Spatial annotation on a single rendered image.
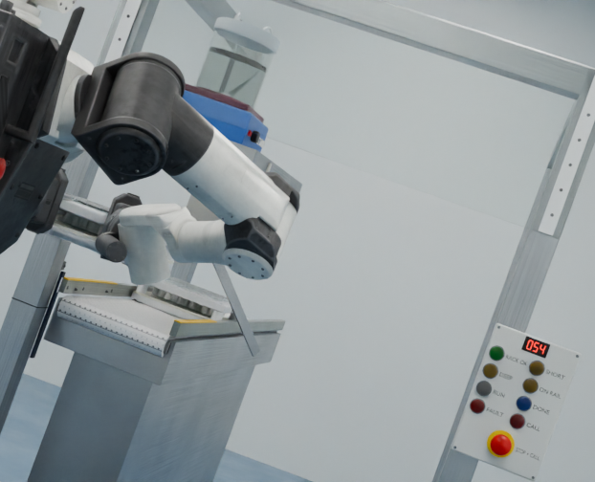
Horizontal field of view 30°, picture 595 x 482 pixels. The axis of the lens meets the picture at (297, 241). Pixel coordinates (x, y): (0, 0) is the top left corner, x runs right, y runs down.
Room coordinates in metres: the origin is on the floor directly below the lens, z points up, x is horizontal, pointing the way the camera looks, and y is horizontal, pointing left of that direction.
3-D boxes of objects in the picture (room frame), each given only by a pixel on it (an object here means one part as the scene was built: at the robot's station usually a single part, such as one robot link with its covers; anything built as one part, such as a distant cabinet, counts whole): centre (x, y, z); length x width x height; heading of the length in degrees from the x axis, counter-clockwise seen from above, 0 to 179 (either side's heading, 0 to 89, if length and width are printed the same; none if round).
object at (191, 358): (3.09, 0.20, 0.77); 1.30 x 0.29 x 0.10; 170
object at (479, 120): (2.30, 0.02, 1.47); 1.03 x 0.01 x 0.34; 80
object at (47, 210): (1.95, 0.47, 1.03); 0.12 x 0.10 x 0.13; 162
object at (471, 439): (2.18, -0.50, 0.97); 0.17 x 0.06 x 0.26; 80
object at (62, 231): (2.15, 0.36, 0.99); 0.24 x 0.24 x 0.02; 80
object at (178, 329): (3.06, 0.07, 0.85); 1.32 x 0.02 x 0.03; 170
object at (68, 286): (3.10, 0.33, 0.85); 1.32 x 0.02 x 0.03; 170
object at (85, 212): (2.15, 0.36, 1.03); 0.25 x 0.24 x 0.02; 80
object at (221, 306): (3.01, 0.21, 0.89); 0.25 x 0.24 x 0.02; 80
